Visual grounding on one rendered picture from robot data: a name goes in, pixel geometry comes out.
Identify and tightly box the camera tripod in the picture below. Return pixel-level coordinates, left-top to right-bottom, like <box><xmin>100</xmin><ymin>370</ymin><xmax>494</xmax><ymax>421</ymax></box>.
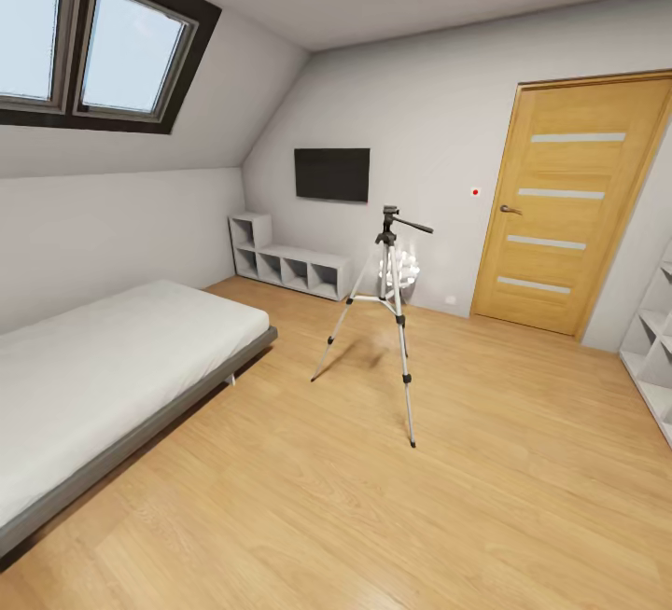
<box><xmin>346</xmin><ymin>205</ymin><xmax>434</xmax><ymax>448</ymax></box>

